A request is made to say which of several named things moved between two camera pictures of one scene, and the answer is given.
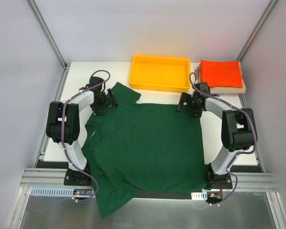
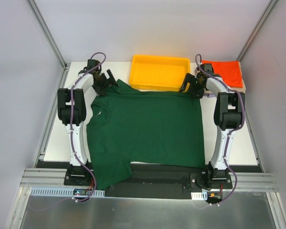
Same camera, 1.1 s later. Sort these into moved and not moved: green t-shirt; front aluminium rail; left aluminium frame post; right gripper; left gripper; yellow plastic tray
Moved: right gripper; left gripper; green t-shirt
Not moved: front aluminium rail; yellow plastic tray; left aluminium frame post
